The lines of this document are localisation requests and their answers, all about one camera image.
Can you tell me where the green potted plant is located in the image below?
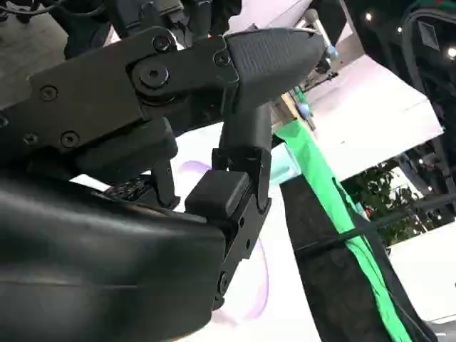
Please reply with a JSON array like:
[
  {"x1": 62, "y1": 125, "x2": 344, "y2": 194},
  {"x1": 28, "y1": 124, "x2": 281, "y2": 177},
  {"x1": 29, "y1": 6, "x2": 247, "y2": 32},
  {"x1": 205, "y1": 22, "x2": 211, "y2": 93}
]
[{"x1": 340, "y1": 162, "x2": 423, "y2": 247}]

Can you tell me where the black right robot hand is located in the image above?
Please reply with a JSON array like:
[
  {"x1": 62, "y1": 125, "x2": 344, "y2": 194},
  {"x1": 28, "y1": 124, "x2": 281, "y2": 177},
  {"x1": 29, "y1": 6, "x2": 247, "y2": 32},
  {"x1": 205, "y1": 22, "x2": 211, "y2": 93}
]
[{"x1": 0, "y1": 26, "x2": 327, "y2": 342}]

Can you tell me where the pale green mug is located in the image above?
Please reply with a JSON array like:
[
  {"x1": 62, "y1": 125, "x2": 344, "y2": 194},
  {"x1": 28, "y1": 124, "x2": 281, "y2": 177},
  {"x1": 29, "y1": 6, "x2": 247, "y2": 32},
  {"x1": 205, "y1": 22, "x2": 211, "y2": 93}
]
[{"x1": 269, "y1": 142, "x2": 304, "y2": 185}]

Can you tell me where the thin black cable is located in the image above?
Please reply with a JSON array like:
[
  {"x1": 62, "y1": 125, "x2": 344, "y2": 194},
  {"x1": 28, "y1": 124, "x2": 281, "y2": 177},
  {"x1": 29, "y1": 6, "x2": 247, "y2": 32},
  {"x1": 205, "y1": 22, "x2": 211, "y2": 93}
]
[{"x1": 294, "y1": 197, "x2": 456, "y2": 252}]

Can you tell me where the green cloth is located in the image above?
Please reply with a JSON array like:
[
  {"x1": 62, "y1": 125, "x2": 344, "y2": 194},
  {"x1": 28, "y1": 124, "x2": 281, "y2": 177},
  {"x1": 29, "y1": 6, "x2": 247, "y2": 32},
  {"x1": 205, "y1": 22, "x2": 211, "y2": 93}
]
[{"x1": 273, "y1": 88, "x2": 415, "y2": 342}]

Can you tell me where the black desk skirt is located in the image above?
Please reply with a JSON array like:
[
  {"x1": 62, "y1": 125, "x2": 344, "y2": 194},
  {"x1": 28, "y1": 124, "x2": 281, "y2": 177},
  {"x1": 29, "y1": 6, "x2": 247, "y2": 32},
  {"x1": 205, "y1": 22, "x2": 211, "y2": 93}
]
[{"x1": 280, "y1": 173, "x2": 440, "y2": 342}]

